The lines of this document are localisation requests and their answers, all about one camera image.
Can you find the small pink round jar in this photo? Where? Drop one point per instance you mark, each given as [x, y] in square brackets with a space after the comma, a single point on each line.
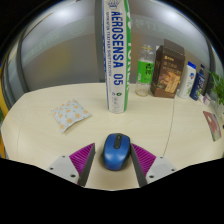
[206, 99]

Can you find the clear bottle with green label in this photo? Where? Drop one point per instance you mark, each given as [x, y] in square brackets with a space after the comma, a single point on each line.
[145, 71]

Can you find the white green shuttlecock tube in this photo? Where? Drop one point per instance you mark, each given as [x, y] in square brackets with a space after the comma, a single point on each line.
[116, 60]

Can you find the dark blue pump bottle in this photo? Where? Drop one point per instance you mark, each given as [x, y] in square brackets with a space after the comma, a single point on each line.
[197, 85]

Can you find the brown cardboard box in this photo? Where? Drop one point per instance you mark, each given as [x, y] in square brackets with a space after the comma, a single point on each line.
[166, 75]

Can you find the blue and black computer mouse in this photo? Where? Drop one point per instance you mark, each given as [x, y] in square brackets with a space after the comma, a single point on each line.
[116, 153]

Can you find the green potted plant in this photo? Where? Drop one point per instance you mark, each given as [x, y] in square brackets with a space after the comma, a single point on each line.
[218, 88]

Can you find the floral tissue packet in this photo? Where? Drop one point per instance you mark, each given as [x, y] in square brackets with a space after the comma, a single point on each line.
[70, 115]

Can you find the pastel patterned mouse pad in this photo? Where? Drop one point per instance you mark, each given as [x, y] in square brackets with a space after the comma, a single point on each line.
[213, 126]

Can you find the white bottle with blue cap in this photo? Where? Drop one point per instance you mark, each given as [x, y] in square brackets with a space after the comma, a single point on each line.
[186, 81]

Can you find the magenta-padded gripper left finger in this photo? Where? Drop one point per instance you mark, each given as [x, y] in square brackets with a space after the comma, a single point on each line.
[81, 158]

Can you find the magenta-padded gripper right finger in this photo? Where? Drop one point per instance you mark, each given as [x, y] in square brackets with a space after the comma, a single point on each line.
[144, 159]

